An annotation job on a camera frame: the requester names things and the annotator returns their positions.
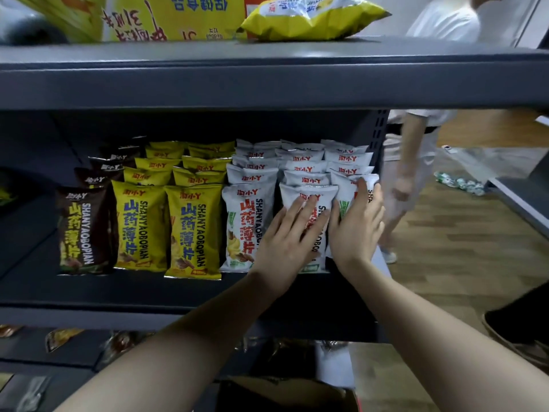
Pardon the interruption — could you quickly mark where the person's left hand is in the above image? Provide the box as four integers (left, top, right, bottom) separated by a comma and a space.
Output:
249, 195, 332, 292

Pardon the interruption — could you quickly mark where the person's right hand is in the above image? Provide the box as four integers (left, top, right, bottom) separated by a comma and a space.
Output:
328, 177, 386, 284

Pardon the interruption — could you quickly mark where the brown cardboard box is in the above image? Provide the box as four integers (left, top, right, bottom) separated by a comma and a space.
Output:
214, 375, 361, 412

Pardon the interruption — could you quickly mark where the dark blue metal shelf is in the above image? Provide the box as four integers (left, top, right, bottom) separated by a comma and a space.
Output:
0, 36, 549, 412

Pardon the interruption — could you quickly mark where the person's left forearm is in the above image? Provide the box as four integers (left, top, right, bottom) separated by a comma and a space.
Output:
53, 270, 280, 412

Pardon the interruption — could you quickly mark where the person's right forearm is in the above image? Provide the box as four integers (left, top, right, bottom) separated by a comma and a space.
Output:
343, 261, 549, 412

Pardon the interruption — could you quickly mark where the clear plastic water bottle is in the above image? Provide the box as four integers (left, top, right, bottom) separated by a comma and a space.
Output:
433, 170, 488, 197

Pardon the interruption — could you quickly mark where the clear plastic sheet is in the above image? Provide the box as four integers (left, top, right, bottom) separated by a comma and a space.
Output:
441, 145, 549, 185

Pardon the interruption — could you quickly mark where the white edged shelving rack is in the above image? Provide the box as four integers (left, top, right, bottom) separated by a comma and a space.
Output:
487, 115, 549, 241

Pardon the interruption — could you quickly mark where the pile of wrapped buns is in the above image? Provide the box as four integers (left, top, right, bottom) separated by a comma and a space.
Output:
101, 330, 348, 361

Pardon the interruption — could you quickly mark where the large yellow crisp bag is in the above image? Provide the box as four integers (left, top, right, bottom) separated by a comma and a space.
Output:
238, 0, 392, 42

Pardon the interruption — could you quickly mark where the pile of red orange packets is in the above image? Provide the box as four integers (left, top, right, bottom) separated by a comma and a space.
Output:
0, 324, 85, 353

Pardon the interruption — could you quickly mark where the yellow red printed carton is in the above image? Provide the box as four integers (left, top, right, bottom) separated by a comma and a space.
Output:
13, 0, 248, 43

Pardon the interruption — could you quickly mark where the white plastic wrapped pack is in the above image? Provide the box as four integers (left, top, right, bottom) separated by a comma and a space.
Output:
0, 12, 69, 46

